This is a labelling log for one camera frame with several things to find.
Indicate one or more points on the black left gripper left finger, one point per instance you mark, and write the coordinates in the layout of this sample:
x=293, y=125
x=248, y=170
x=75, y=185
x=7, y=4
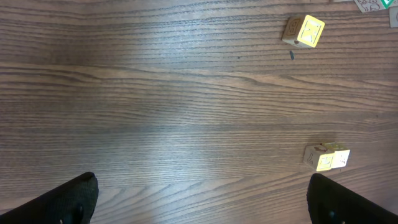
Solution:
x=73, y=202

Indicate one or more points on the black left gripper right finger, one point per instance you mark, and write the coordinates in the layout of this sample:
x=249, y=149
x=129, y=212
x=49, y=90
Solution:
x=332, y=203

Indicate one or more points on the yellow G letter block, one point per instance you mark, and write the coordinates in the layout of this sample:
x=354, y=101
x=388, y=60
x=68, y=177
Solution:
x=318, y=157

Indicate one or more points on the yellow S letter block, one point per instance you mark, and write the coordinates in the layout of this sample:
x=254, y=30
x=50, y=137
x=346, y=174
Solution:
x=341, y=154

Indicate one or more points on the yellow K letter block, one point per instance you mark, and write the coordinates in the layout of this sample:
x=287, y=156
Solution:
x=303, y=31

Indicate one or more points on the green Z letter block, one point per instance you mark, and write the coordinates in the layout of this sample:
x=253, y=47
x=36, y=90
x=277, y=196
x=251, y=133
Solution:
x=374, y=5

